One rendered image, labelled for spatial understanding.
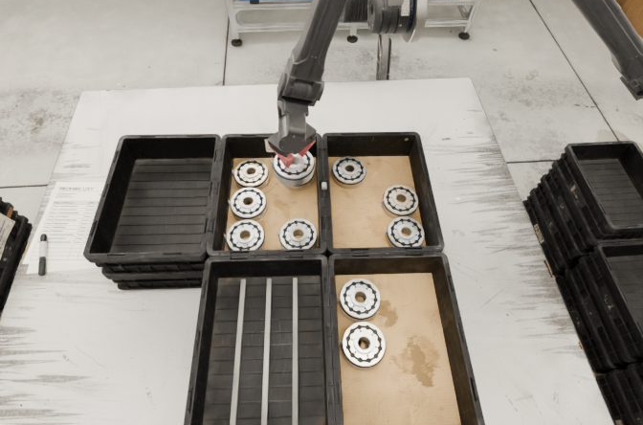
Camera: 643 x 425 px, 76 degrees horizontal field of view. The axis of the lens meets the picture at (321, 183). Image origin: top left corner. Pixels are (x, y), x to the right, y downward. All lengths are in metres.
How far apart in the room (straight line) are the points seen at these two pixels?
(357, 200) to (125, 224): 0.67
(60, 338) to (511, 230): 1.37
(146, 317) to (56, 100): 2.05
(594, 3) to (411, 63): 2.26
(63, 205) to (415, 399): 1.21
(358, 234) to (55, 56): 2.72
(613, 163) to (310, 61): 1.64
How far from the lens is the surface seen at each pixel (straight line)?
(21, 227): 2.22
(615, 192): 2.08
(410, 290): 1.14
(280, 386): 1.06
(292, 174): 1.03
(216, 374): 1.08
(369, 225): 1.21
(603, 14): 0.89
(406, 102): 1.73
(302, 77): 0.82
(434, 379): 1.10
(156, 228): 1.27
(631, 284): 2.02
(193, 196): 1.29
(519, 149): 2.72
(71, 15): 3.82
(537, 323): 1.38
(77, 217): 1.55
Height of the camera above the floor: 1.88
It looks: 55 degrees down
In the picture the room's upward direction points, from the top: 2 degrees clockwise
